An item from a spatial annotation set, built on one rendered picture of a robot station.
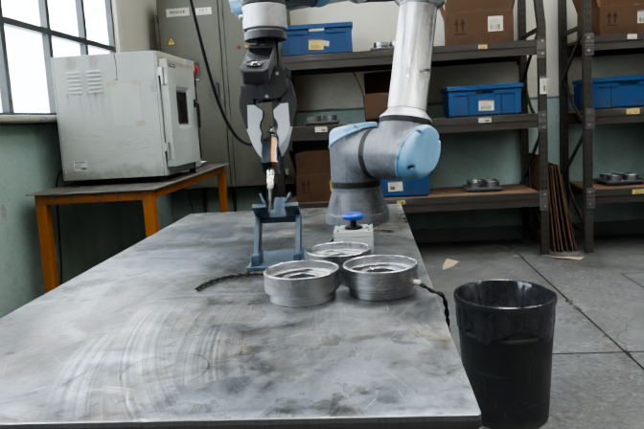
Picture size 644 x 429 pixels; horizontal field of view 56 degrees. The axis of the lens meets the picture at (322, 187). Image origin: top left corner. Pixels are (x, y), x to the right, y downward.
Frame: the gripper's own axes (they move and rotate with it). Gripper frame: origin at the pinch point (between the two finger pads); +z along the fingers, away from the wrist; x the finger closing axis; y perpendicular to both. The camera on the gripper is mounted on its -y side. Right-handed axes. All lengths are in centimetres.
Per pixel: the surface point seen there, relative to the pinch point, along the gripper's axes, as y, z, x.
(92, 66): 191, -42, 112
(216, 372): -44.3, 21.2, 0.7
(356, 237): 3.5, 16.3, -13.8
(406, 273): -22.7, 17.1, -20.5
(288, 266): -15.6, 17.0, -3.8
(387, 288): -23.8, 18.8, -17.8
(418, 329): -34.5, 20.9, -20.6
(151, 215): 170, 31, 81
